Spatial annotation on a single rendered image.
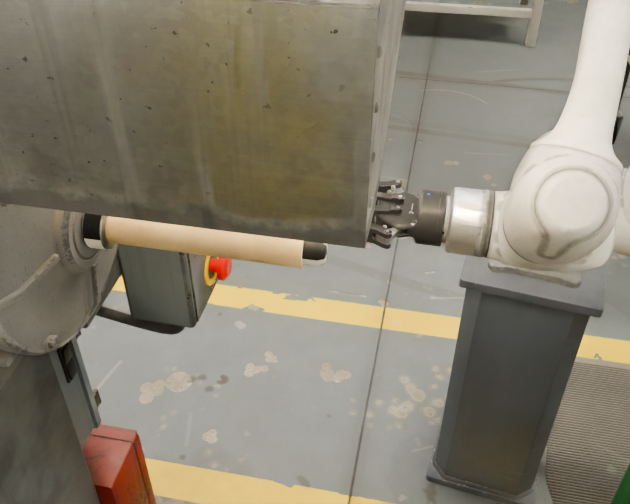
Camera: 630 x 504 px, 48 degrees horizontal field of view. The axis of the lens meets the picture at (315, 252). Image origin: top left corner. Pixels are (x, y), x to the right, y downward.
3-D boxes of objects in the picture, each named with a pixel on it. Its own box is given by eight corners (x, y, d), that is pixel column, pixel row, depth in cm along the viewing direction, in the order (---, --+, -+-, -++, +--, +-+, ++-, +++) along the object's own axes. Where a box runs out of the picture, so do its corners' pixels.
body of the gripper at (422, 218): (440, 260, 96) (371, 251, 97) (444, 222, 102) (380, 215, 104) (447, 215, 91) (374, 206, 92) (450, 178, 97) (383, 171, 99)
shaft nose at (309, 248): (302, 269, 63) (301, 247, 61) (307, 252, 65) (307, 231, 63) (324, 272, 62) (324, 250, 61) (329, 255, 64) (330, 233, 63)
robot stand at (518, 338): (445, 401, 207) (481, 203, 163) (543, 426, 200) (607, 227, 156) (425, 480, 187) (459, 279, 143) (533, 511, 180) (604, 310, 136)
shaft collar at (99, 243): (86, 257, 66) (76, 217, 63) (107, 228, 69) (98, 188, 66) (107, 260, 65) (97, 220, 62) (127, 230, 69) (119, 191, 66)
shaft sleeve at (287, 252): (109, 249, 65) (102, 221, 63) (123, 229, 68) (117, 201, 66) (301, 275, 63) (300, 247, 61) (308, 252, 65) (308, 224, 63)
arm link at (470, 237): (484, 231, 102) (442, 225, 103) (494, 177, 96) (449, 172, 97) (482, 271, 95) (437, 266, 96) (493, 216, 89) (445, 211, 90)
